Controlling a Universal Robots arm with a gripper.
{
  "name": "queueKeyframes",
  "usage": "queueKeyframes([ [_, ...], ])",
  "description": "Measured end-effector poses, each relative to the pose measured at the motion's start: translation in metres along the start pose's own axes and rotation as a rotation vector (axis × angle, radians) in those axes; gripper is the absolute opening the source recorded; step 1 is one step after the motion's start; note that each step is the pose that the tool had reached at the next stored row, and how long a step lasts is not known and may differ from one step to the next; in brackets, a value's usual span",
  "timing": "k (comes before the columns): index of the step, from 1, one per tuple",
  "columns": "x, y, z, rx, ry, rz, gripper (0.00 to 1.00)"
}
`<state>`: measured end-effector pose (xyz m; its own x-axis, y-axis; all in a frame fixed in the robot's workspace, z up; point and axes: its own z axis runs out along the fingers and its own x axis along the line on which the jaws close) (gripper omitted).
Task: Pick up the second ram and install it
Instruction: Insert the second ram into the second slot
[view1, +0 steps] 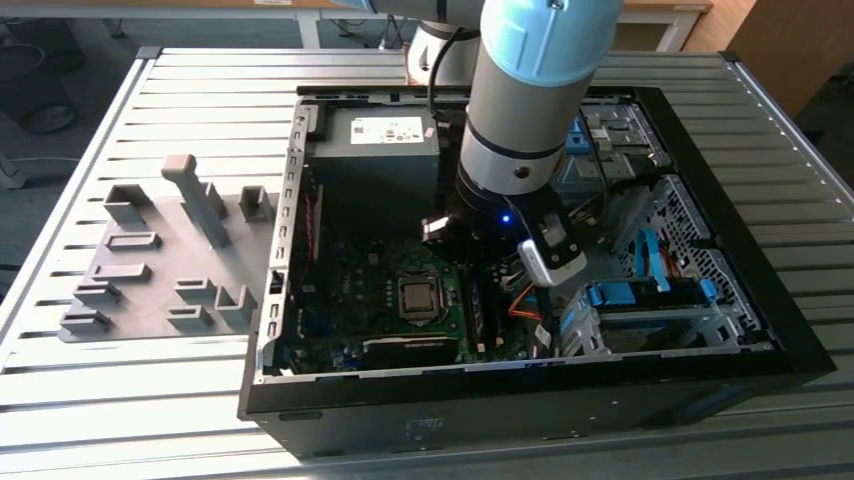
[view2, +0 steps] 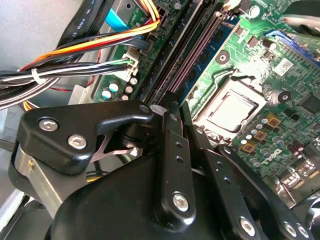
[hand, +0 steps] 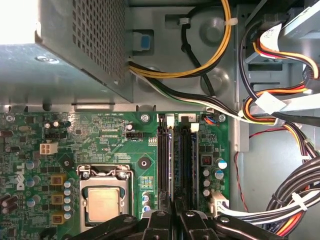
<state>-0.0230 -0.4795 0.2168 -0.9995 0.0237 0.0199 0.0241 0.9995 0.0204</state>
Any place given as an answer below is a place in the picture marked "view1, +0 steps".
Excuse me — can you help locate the CPU socket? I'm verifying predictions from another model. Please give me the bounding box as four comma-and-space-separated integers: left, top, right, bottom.
396, 271, 447, 326

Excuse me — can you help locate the silver CPU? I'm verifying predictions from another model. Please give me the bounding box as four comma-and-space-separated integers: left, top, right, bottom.
404, 283, 439, 312

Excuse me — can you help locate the grey power supply unit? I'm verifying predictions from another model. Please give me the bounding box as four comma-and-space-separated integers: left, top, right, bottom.
307, 107, 468, 221

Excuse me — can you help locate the blue drive carrier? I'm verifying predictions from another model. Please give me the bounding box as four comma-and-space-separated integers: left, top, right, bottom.
564, 117, 590, 156

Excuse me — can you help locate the green motherboard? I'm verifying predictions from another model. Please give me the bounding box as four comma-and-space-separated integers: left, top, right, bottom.
292, 234, 555, 374

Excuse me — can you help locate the hard disk in blue carrier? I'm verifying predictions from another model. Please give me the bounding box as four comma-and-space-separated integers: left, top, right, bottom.
586, 278, 720, 307

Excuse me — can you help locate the metal drive cage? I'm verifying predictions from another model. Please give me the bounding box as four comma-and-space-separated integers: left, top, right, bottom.
556, 102, 672, 201

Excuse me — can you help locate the black graphics card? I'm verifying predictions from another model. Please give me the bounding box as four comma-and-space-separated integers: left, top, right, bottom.
363, 334, 461, 369

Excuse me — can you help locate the metal disk bay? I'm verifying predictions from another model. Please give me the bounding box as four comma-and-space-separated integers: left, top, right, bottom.
556, 277, 779, 357

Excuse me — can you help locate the black PC case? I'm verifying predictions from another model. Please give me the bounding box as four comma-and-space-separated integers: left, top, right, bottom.
237, 84, 839, 460

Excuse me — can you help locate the grey parts rack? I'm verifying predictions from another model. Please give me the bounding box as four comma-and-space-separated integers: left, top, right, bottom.
57, 153, 281, 344

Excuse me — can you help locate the white framed wooden desk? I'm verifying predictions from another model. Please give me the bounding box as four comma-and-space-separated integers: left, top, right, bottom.
292, 0, 715, 54

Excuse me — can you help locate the wooden cabinet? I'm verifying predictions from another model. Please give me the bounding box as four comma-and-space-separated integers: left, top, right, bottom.
683, 0, 854, 119

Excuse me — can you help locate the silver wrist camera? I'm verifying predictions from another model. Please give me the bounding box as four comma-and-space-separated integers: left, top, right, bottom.
517, 213, 588, 287

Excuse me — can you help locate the orange wire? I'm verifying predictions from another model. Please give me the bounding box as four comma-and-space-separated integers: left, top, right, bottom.
507, 284, 555, 321

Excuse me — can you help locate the black cable bundle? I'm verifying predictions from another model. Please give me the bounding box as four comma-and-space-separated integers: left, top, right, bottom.
565, 174, 662, 236

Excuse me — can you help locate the blue flat data cable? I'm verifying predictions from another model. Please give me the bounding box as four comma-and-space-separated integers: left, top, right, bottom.
632, 227, 672, 294

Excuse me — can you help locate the red wire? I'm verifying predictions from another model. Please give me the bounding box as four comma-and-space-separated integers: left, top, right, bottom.
303, 189, 320, 261

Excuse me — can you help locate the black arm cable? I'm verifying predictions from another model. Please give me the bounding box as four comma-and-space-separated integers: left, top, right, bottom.
425, 27, 463, 132

